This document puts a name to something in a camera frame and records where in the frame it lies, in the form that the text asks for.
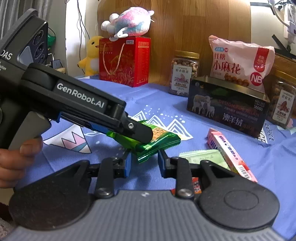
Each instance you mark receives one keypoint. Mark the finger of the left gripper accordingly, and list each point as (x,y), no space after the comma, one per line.
(99,122)
(135,130)

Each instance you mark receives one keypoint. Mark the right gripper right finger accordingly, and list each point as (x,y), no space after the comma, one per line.
(168,166)

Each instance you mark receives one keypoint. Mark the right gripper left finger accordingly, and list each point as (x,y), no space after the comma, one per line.
(121,166)

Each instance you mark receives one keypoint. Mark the green snack bar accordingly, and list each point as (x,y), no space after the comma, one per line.
(161,139)

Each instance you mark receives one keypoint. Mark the person's left hand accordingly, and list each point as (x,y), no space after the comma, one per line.
(14,163)

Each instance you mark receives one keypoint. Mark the red orange snack packet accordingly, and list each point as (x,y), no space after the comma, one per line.
(196,185)

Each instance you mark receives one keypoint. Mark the pale green snack packet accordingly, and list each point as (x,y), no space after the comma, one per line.
(195,157)

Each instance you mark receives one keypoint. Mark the pink candy box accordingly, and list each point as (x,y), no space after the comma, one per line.
(216,140)

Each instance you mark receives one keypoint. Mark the yellow duck plush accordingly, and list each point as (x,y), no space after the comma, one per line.
(90,63)

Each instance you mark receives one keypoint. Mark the left gold-lid nut jar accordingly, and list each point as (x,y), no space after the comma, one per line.
(184,67)

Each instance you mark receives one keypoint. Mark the grey curtain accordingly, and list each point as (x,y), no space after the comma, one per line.
(11,11)

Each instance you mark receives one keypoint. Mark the black metal tin box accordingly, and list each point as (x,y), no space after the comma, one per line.
(233,105)

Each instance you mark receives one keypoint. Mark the pink white plush toy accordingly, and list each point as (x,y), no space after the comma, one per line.
(133,22)

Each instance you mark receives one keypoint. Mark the wooden headboard panel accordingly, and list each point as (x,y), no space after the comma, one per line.
(186,26)

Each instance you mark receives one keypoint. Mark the pink twisted dough snack bag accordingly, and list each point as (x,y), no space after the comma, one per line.
(245,64)

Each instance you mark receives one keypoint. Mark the right gold-lid snack jar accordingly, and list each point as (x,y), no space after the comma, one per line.
(282,101)

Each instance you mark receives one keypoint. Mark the brown cushioned chair back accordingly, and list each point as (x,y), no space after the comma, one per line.
(283,69)

